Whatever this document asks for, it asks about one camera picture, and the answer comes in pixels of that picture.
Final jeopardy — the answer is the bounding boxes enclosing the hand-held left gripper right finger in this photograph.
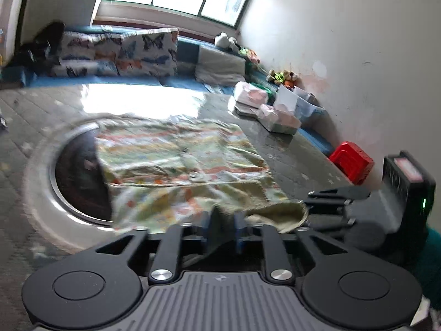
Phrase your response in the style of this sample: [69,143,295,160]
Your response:
[233,213,349,282]

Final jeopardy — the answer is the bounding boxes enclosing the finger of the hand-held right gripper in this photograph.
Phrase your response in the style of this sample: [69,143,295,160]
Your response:
[303,213,357,238]
[305,185,372,205]

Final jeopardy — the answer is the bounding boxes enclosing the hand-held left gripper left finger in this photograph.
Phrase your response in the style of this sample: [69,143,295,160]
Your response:
[97,213,216,282]

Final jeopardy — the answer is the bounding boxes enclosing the colourful patterned cloth garment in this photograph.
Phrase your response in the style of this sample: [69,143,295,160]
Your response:
[92,116,309,249]

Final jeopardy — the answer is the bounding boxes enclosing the person's right forearm teal sleeve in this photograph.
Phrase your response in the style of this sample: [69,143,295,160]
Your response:
[424,227,441,306]

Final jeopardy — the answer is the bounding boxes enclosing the red plastic stool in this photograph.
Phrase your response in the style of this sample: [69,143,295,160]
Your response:
[328,141,375,185]

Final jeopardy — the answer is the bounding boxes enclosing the pink and green packaged cloth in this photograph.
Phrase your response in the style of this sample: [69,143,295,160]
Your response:
[258,103,303,135]

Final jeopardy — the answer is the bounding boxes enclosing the clear plastic storage box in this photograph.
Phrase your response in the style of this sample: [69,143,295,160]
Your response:
[275,84,325,125]

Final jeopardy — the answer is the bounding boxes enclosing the colourful plush toys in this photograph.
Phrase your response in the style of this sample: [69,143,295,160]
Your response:
[268,70,300,89]

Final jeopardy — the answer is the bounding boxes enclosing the blue bench sofa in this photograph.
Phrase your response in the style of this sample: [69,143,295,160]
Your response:
[0,23,335,156]

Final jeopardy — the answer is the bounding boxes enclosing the grey cushion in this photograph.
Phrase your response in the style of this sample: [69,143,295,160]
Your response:
[194,45,247,87]

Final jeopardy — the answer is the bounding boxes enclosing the blue cushion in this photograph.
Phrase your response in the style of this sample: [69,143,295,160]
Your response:
[177,36,201,76]

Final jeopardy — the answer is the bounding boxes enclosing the butterfly print cushion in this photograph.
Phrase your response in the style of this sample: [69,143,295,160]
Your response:
[51,30,123,77]
[116,28,180,77]

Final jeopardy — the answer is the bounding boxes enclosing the white and black plush toy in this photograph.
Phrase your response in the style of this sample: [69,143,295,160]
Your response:
[214,32,242,54]

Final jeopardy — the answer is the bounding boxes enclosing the dark cloth pile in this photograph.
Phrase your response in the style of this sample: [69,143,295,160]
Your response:
[13,21,67,74]

